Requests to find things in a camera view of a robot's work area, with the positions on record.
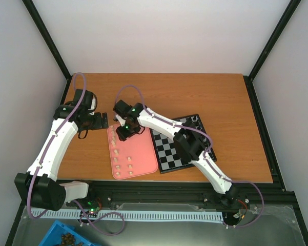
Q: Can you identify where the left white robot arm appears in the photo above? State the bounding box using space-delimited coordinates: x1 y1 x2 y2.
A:
14 89 108 211

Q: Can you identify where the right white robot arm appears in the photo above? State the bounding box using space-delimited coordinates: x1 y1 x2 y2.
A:
113 100 238 208

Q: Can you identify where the left controller board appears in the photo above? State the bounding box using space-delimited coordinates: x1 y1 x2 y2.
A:
87 197 102 215

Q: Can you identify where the controller board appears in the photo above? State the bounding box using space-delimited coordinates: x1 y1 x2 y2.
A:
87 197 102 215
233 199 248 223

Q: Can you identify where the right controller board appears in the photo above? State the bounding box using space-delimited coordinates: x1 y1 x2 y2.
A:
233 199 248 223

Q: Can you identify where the pink plastic tray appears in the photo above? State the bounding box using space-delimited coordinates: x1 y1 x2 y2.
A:
107 124 158 180

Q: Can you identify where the black white chessboard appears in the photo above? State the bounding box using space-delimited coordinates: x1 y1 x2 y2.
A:
150 114 205 174

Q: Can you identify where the blue plastic bin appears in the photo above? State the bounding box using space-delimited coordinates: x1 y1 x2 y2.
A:
39 220 100 246

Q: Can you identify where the light blue cable duct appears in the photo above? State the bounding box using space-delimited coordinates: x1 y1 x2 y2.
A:
42 209 223 223

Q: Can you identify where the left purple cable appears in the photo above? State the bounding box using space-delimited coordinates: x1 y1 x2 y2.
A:
26 72 126 235

